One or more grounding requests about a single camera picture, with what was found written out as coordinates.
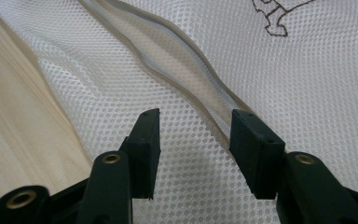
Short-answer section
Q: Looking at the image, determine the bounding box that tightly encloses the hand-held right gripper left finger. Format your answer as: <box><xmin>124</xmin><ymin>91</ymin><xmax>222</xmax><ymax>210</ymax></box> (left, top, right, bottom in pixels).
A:
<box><xmin>77</xmin><ymin>107</ymin><xmax>162</xmax><ymax>224</ymax></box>

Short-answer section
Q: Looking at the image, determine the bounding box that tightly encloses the white mesh laundry bag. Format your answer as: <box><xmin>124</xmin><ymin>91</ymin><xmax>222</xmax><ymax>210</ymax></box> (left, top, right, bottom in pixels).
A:
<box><xmin>0</xmin><ymin>0</ymin><xmax>358</xmax><ymax>224</ymax></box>

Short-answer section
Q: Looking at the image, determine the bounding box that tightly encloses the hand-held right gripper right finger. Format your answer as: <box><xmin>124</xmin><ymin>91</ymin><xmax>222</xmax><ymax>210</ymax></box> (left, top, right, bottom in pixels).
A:
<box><xmin>228</xmin><ymin>108</ymin><xmax>358</xmax><ymax>224</ymax></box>

